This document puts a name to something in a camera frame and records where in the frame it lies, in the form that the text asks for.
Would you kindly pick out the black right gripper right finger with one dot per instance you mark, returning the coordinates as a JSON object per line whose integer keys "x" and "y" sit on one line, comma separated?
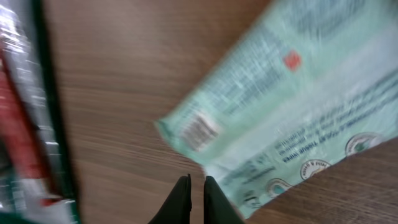
{"x": 217, "y": 208}

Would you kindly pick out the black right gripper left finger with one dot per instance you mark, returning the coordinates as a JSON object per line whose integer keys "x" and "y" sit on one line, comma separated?
{"x": 178, "y": 205}

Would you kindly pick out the mint green wipes pack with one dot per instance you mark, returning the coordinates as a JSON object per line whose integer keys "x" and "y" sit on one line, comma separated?
{"x": 311, "y": 83}

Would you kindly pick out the red stick sachet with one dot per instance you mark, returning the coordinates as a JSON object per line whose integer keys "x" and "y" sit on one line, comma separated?
{"x": 21, "y": 142}

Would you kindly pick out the green 3M gloves package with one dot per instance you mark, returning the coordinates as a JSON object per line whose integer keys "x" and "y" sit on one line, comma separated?
{"x": 26, "y": 44}

